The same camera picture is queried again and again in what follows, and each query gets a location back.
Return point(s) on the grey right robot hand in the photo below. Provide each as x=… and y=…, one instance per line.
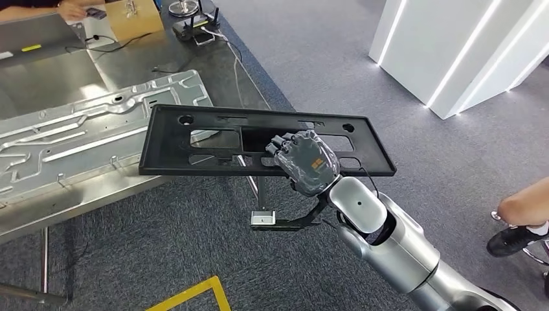
x=309, y=165

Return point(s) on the black plastic plate part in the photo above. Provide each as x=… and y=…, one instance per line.
x=171, y=146

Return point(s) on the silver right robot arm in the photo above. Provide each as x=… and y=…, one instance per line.
x=399, y=253

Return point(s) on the person's forearm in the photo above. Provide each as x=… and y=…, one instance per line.
x=25, y=13

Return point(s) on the stainless steel workbench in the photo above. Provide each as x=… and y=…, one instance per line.
x=128, y=60

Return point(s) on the white-edged smartphone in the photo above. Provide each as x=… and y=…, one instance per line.
x=205, y=38

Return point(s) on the white pillar with light strips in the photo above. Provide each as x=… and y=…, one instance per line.
x=429, y=43

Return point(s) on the chrome stand base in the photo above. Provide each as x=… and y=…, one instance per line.
x=182, y=8

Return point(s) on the black shoe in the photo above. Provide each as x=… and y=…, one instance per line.
x=510, y=242

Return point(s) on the person's leg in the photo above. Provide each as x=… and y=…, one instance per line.
x=527, y=201

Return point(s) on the brown cardboard box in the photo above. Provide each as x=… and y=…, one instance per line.
x=133, y=23

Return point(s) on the silver stamped metal panel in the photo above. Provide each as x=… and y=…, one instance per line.
x=85, y=129

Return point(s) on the white desk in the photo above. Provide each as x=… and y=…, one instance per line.
x=100, y=32

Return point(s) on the dark smartphone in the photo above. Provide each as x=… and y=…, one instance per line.
x=96, y=13

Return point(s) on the person's hand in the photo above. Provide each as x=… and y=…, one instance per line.
x=70, y=10

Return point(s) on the grey laptop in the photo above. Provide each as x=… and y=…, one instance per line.
x=38, y=34

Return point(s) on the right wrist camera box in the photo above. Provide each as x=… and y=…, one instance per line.
x=262, y=218

